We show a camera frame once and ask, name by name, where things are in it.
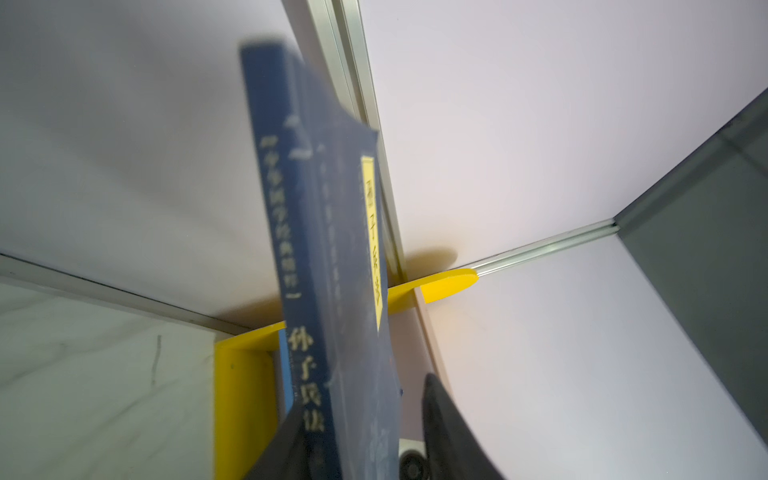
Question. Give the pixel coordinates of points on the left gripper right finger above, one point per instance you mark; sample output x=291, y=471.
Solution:
x=452, y=450

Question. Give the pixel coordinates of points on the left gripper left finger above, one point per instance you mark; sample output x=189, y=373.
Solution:
x=286, y=457

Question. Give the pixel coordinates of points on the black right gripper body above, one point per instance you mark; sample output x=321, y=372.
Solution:
x=413, y=463

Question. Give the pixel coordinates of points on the blue file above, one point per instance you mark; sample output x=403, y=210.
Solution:
x=319, y=176

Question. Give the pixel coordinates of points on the yellow pink blue bookshelf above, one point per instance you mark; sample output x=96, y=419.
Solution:
x=252, y=381

